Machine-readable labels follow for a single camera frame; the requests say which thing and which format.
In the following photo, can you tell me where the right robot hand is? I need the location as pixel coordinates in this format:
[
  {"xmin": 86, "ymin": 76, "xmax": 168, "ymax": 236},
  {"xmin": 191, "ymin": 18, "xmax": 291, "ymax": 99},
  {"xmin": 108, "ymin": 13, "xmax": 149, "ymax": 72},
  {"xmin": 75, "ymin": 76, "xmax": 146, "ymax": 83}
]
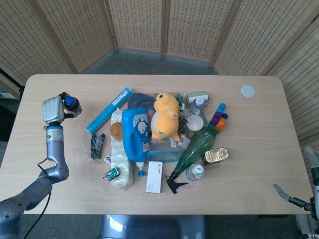
[{"xmin": 273, "ymin": 146, "xmax": 319, "ymax": 215}]

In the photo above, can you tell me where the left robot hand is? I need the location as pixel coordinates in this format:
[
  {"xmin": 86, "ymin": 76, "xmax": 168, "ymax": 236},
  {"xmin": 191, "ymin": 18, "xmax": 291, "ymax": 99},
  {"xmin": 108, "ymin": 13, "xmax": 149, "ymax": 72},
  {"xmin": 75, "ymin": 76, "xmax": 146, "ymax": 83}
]
[{"xmin": 42, "ymin": 92, "xmax": 82, "ymax": 124}]

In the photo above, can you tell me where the cola bottle blue cap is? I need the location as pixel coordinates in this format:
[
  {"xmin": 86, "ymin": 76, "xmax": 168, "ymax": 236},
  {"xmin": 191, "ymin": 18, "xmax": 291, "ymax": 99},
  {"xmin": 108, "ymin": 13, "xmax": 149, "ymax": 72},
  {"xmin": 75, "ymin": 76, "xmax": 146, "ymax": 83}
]
[{"xmin": 63, "ymin": 95, "xmax": 83, "ymax": 118}]

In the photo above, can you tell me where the black stand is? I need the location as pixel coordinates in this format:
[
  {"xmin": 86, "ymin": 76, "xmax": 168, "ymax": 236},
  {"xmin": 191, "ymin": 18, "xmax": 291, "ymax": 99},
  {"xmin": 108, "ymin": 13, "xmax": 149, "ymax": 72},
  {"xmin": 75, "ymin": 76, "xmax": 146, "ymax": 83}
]
[{"xmin": 0, "ymin": 68, "xmax": 25, "ymax": 101}]

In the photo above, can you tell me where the black item in clear bag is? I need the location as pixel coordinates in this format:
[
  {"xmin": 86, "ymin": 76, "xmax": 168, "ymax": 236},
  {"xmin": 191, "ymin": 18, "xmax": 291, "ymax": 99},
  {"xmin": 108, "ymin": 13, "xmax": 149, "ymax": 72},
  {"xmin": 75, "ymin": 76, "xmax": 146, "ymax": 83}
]
[{"xmin": 87, "ymin": 131, "xmax": 107, "ymax": 164}]

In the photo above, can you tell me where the plastic food wrap roll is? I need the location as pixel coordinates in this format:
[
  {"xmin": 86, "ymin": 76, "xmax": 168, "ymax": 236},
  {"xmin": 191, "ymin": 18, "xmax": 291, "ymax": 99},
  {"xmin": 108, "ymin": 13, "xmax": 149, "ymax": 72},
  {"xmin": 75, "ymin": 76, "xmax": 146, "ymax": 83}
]
[{"xmin": 85, "ymin": 86, "xmax": 133, "ymax": 133}]

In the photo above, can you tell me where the round bun in wrapper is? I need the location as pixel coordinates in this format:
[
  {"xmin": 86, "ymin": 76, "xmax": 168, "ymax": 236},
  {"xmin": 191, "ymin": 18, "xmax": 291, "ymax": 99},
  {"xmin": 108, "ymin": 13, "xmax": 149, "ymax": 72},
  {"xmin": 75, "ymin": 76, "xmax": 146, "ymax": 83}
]
[{"xmin": 110, "ymin": 122, "xmax": 124, "ymax": 140}]

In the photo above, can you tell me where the gold tin can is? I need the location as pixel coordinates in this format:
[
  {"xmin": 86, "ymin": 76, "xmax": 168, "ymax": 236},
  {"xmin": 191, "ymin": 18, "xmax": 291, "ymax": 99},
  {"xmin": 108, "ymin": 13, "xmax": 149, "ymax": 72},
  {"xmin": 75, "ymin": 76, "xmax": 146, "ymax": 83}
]
[{"xmin": 204, "ymin": 147, "xmax": 230, "ymax": 166}]

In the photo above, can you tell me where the cream sponge pack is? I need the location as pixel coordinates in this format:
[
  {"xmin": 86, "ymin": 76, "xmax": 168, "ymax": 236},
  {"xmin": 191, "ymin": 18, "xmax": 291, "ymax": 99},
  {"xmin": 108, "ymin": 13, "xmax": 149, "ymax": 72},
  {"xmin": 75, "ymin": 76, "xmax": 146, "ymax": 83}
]
[{"xmin": 108, "ymin": 109, "xmax": 137, "ymax": 192}]

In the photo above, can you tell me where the blue detergent pump bottle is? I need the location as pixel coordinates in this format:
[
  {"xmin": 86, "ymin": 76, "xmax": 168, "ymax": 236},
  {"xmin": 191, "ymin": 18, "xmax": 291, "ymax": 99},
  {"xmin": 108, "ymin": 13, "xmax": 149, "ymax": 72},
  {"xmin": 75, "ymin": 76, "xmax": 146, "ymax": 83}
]
[{"xmin": 121, "ymin": 108, "xmax": 152, "ymax": 178}]

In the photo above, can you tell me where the green circuit board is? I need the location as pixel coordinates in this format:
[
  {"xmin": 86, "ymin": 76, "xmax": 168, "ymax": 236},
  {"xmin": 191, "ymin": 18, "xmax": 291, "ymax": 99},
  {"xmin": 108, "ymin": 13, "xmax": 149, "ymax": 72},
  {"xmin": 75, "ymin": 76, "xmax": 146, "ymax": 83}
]
[{"xmin": 102, "ymin": 167, "xmax": 121, "ymax": 181}]

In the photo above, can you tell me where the grey blue cloth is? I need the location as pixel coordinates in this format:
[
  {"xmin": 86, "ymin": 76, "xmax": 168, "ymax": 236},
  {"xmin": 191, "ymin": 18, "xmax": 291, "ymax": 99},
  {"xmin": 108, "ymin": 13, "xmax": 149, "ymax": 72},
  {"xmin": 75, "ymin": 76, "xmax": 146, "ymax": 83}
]
[{"xmin": 127, "ymin": 92, "xmax": 157, "ymax": 111}]

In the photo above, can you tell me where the water bottle blue label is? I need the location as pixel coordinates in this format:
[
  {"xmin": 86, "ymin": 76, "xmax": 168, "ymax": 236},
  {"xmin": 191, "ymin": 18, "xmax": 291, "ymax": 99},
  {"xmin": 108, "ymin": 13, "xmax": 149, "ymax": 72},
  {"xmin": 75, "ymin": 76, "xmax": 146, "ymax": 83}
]
[{"xmin": 185, "ymin": 163, "xmax": 206, "ymax": 182}]

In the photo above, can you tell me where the green spray bottle black trigger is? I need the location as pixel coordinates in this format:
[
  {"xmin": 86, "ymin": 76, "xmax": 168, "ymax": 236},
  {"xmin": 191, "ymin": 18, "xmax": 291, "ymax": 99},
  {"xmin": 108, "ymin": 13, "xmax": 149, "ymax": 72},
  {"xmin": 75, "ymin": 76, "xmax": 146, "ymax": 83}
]
[{"xmin": 164, "ymin": 126, "xmax": 217, "ymax": 195}]

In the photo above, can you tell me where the colourful building blocks stack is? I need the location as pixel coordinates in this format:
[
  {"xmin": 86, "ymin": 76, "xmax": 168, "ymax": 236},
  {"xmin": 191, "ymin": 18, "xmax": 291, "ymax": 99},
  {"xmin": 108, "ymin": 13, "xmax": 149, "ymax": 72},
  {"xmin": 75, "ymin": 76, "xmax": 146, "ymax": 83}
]
[{"xmin": 208, "ymin": 103, "xmax": 230, "ymax": 133}]

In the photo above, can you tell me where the white round table grommet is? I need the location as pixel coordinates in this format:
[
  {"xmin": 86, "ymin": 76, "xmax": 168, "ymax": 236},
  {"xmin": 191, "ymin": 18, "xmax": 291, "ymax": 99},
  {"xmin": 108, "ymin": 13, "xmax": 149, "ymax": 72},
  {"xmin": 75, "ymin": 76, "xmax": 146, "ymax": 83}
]
[{"xmin": 240, "ymin": 84, "xmax": 257, "ymax": 98}]

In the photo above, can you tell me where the white paper cup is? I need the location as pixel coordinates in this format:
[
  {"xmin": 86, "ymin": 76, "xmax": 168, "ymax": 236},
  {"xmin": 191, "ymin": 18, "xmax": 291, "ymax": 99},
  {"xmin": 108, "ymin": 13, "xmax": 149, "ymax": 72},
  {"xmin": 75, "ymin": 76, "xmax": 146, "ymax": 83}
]
[{"xmin": 186, "ymin": 115, "xmax": 204, "ymax": 132}]

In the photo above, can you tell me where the yellow plush toy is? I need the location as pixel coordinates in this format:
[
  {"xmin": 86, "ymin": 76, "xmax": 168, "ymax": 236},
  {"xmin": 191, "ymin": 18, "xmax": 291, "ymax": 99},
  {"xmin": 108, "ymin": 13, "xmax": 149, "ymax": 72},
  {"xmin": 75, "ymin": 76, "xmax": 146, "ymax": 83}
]
[{"xmin": 150, "ymin": 92, "xmax": 181, "ymax": 143}]

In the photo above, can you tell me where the clear water bottle plain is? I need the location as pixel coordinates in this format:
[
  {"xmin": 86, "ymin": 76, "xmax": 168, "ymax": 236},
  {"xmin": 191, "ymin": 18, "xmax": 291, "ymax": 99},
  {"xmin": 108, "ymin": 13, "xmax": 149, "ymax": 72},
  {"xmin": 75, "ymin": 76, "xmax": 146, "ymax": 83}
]
[{"xmin": 190, "ymin": 98, "xmax": 206, "ymax": 117}]

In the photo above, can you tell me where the clear container blue lid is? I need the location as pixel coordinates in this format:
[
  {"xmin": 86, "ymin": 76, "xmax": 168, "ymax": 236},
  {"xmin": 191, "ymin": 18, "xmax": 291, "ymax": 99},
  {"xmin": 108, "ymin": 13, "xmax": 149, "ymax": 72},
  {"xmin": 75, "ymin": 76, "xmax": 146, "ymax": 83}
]
[{"xmin": 147, "ymin": 148, "xmax": 181, "ymax": 163}]

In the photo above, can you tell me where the clear bag of black clips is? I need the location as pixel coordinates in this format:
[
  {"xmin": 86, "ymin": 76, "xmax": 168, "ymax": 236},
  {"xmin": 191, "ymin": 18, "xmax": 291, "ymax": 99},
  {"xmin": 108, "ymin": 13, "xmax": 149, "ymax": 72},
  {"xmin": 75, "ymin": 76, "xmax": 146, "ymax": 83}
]
[{"xmin": 176, "ymin": 109, "xmax": 190, "ymax": 136}]

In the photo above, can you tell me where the white cardboard box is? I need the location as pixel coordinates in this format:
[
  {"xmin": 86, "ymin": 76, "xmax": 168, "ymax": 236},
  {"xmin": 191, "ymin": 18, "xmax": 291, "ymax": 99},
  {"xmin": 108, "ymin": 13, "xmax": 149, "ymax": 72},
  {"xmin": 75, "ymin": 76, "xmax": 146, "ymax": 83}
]
[{"xmin": 145, "ymin": 160, "xmax": 164, "ymax": 194}]

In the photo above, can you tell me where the woven folding screen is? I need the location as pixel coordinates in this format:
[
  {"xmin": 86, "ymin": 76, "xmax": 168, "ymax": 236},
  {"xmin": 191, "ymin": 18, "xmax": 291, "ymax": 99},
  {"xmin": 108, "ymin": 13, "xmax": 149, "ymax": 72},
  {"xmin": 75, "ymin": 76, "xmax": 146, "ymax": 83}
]
[{"xmin": 0, "ymin": 0, "xmax": 319, "ymax": 144}]

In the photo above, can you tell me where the grey robot torso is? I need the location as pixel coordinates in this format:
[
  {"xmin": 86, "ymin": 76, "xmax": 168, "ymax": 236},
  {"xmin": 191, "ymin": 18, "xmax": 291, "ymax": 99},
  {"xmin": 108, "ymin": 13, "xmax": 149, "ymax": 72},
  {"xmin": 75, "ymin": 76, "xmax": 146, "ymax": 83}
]
[{"xmin": 99, "ymin": 214, "xmax": 208, "ymax": 239}]

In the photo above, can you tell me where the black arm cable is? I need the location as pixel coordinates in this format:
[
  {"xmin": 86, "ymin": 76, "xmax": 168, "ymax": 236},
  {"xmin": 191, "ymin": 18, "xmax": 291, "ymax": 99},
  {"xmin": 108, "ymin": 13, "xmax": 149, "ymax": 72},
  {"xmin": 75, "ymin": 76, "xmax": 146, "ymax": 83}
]
[{"xmin": 29, "ymin": 157, "xmax": 53, "ymax": 239}]

